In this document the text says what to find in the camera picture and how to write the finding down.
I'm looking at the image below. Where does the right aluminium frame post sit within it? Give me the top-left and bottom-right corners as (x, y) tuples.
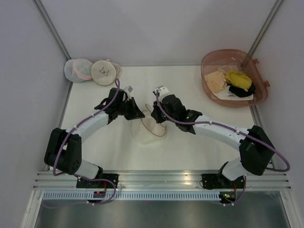
(248, 0), (285, 57)

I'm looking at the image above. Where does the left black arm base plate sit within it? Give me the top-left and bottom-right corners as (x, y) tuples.
(76, 173), (119, 189)

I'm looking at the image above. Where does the beige bra in basket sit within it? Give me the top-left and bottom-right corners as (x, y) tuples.
(204, 66), (232, 94)

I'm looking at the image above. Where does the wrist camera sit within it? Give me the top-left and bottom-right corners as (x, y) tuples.
(154, 85), (170, 96)
(124, 85), (133, 93)

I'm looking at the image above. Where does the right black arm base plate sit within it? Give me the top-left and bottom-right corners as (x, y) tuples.
(200, 165), (245, 190)

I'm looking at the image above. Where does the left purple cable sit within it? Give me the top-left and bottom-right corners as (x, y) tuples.
(42, 78), (121, 209)

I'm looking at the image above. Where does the black garment in basket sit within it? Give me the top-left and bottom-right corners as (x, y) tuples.
(229, 84), (256, 97)

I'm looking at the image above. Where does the beige mesh bag at back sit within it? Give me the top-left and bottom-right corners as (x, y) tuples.
(91, 59), (122, 86)

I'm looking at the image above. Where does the white slotted cable duct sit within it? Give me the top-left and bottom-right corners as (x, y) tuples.
(43, 190), (221, 201)

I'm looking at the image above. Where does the white pink-trim mesh laundry bag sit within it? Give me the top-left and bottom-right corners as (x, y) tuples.
(64, 59), (93, 83)

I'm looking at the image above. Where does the brown translucent plastic basket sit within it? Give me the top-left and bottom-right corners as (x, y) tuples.
(201, 49), (270, 108)

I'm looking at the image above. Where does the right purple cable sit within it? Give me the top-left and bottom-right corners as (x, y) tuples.
(152, 88), (291, 207)

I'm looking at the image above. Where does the aluminium front rail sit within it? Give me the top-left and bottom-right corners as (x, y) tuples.
(32, 170), (291, 191)

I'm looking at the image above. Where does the left aluminium frame post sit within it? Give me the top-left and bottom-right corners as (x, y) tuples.
(32, 0), (71, 60)

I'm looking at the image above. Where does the aluminium frame post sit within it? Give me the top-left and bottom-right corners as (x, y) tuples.
(32, 0), (71, 60)
(248, 0), (285, 57)

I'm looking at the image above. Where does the beige round mesh laundry bag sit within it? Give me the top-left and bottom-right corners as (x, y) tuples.
(131, 104), (167, 145)

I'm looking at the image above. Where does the purple cable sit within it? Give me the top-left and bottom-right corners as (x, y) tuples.
(42, 78), (121, 209)
(152, 88), (291, 207)

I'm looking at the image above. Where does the yellow bra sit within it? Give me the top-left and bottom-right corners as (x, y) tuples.
(225, 70), (252, 90)

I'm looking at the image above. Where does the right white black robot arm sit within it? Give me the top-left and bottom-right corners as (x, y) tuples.
(152, 91), (274, 185)

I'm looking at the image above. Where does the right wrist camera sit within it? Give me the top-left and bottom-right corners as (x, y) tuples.
(154, 85), (170, 96)

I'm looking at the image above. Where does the white garment in basket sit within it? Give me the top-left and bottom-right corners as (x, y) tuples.
(214, 85), (254, 101)

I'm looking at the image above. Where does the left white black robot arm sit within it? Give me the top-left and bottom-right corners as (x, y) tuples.
(44, 88), (145, 181)

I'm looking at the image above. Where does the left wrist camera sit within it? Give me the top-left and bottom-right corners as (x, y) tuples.
(124, 85), (133, 93)

